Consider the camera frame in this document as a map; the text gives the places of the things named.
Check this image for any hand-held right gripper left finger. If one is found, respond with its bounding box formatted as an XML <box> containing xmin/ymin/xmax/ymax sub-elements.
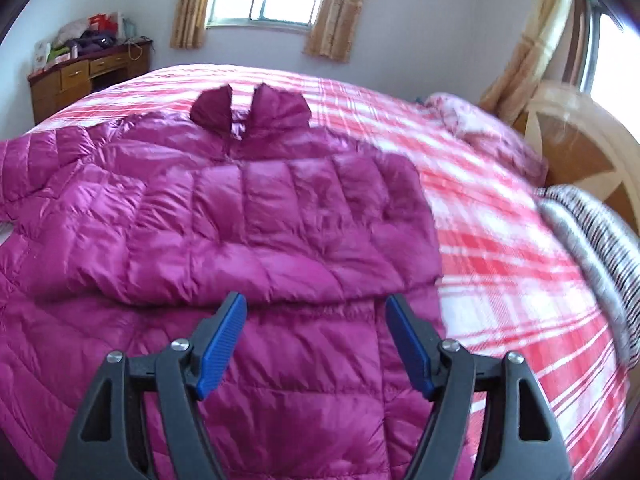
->
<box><xmin>54</xmin><ymin>291</ymin><xmax>249</xmax><ymax>480</ymax></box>

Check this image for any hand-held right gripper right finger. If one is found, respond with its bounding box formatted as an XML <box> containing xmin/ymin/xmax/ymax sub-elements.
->
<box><xmin>384</xmin><ymin>293</ymin><xmax>574</xmax><ymax>480</ymax></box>

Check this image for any magenta down jacket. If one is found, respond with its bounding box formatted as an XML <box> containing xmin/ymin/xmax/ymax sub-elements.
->
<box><xmin>0</xmin><ymin>82</ymin><xmax>476</xmax><ymax>480</ymax></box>

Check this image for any red plaid bed sheet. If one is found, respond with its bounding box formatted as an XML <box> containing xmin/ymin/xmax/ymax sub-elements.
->
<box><xmin>0</xmin><ymin>62</ymin><xmax>633</xmax><ymax>480</ymax></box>

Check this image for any grey patterned pillow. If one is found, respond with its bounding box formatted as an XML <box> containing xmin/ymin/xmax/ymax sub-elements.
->
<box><xmin>537</xmin><ymin>197</ymin><xmax>632</xmax><ymax>363</ymax></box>

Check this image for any striped pillow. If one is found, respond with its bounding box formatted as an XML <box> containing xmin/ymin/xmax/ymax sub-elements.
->
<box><xmin>545</xmin><ymin>184</ymin><xmax>640</xmax><ymax>341</ymax></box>

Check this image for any pink floral quilt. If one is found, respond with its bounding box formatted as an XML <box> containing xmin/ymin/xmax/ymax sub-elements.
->
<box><xmin>425</xmin><ymin>91</ymin><xmax>551</xmax><ymax>186</ymax></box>

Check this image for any wooden bed headboard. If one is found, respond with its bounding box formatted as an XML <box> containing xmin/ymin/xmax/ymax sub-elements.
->
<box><xmin>510</xmin><ymin>82</ymin><xmax>640</xmax><ymax>236</ymax></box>

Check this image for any wooden desk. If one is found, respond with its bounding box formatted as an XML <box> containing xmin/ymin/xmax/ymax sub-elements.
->
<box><xmin>27</xmin><ymin>40</ymin><xmax>154</xmax><ymax>126</ymax></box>

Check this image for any yellow curtain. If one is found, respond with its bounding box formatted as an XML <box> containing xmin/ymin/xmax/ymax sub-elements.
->
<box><xmin>479</xmin><ymin>0</ymin><xmax>577</xmax><ymax>126</ymax></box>
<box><xmin>303</xmin><ymin>0</ymin><xmax>372</xmax><ymax>63</ymax></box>
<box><xmin>170</xmin><ymin>0</ymin><xmax>217</xmax><ymax>51</ymax></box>

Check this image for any purple cloth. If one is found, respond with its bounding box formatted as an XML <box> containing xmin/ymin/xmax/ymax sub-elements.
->
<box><xmin>70</xmin><ymin>30</ymin><xmax>118</xmax><ymax>56</ymax></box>

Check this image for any white carton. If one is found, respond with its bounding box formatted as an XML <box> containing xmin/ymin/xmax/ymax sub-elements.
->
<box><xmin>33</xmin><ymin>41</ymin><xmax>53</xmax><ymax>72</ymax></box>

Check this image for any red white plastic bag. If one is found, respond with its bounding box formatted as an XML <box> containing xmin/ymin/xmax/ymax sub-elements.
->
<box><xmin>89</xmin><ymin>12</ymin><xmax>127</xmax><ymax>41</ymax></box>

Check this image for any pale plastic bag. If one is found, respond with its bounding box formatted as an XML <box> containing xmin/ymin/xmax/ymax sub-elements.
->
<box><xmin>54</xmin><ymin>19</ymin><xmax>92</xmax><ymax>47</ymax></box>

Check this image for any large window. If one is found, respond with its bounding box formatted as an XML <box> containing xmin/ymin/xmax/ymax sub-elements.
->
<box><xmin>580</xmin><ymin>0</ymin><xmax>640</xmax><ymax>106</ymax></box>

